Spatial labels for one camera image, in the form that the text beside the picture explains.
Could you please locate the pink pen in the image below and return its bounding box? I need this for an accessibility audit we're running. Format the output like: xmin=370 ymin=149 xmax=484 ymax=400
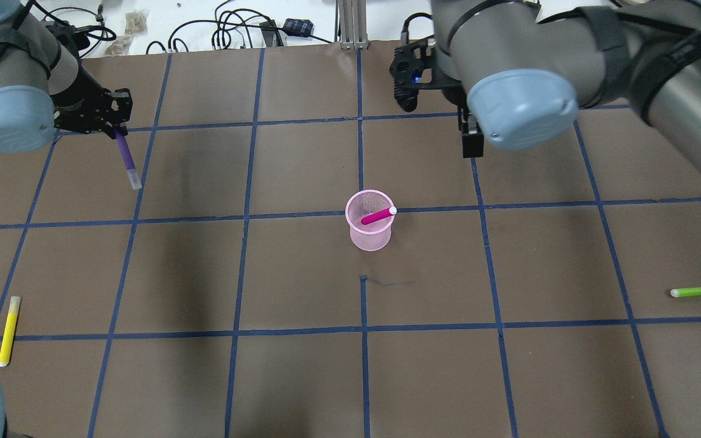
xmin=360 ymin=207 xmax=397 ymax=226

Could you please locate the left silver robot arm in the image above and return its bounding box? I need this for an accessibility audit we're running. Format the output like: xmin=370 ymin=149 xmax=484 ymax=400
xmin=0 ymin=1 xmax=133 ymax=153

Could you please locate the yellow pen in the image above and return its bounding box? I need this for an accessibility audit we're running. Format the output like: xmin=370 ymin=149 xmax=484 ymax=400
xmin=0 ymin=296 xmax=21 ymax=367

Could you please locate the pink mesh cup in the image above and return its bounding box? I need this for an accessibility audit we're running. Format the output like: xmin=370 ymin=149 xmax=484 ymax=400
xmin=344 ymin=189 xmax=395 ymax=252

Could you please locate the snack bag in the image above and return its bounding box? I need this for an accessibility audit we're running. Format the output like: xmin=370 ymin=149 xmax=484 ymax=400
xmin=124 ymin=9 xmax=148 ymax=35
xmin=105 ymin=34 xmax=133 ymax=56

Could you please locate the purple pen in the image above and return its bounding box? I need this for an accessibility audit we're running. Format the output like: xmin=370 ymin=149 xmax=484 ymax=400
xmin=114 ymin=128 xmax=142 ymax=190

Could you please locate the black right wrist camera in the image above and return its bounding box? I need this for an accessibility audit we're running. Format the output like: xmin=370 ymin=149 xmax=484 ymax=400
xmin=389 ymin=31 xmax=453 ymax=112

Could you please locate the aluminium frame post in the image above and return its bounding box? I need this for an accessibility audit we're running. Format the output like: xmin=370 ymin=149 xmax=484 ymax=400
xmin=335 ymin=1 xmax=369 ymax=50

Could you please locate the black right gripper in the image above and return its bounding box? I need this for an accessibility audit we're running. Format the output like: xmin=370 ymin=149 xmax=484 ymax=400
xmin=457 ymin=105 xmax=485 ymax=159

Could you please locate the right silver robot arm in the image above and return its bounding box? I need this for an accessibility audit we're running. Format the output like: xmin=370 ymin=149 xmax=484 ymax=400
xmin=430 ymin=1 xmax=701 ymax=172

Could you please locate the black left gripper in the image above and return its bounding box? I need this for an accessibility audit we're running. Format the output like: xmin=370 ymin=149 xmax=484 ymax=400
xmin=52 ymin=73 xmax=133 ymax=141

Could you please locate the small blue black adapter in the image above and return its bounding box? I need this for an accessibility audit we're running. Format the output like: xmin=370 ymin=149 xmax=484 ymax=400
xmin=281 ymin=18 xmax=315 ymax=37

